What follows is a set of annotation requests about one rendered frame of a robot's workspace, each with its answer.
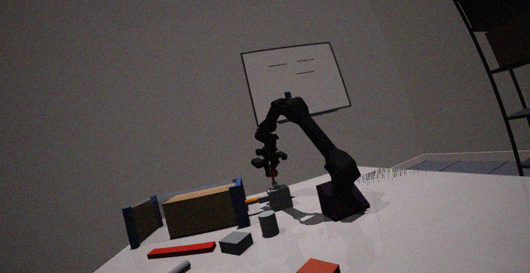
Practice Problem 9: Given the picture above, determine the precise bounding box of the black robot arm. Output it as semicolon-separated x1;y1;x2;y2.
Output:
255;97;361;202

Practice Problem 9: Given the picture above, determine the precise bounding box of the red flat bar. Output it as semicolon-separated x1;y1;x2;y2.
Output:
147;241;216;259

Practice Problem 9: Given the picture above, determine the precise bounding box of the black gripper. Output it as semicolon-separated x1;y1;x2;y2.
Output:
251;147;288;175

